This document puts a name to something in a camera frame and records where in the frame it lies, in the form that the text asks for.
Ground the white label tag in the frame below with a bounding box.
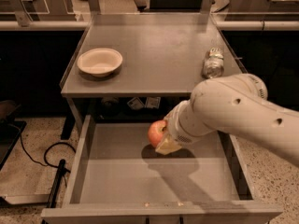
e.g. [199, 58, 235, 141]
[146, 97, 161, 109]
[127, 97, 144, 110]

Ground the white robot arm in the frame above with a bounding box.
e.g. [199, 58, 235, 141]
[155, 74, 299, 166]

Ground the black bar on floor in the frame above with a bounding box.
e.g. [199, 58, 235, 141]
[47, 160, 67, 208]

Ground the white horizontal rail pipe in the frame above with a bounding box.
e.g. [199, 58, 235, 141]
[0, 21, 299, 31]

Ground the grey open top drawer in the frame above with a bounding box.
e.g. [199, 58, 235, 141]
[42, 116, 282, 224]

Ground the red apple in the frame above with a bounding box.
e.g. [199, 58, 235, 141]
[148, 119, 167, 147]

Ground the black floor cable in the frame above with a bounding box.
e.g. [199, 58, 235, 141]
[8, 122, 77, 170]

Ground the white label tag right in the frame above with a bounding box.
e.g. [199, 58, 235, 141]
[146, 97, 161, 109]

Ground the clear plastic bottle lying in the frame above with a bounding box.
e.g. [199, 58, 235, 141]
[202, 48, 224, 79]

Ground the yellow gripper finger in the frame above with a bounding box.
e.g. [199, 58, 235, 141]
[155, 133, 181, 155]

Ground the dark equipment at left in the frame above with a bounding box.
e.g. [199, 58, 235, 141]
[0, 100, 26, 170]

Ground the white paper bowl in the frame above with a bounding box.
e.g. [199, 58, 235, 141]
[77, 48, 123, 77]

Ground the white label tag left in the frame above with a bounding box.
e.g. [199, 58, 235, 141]
[127, 97, 144, 110]

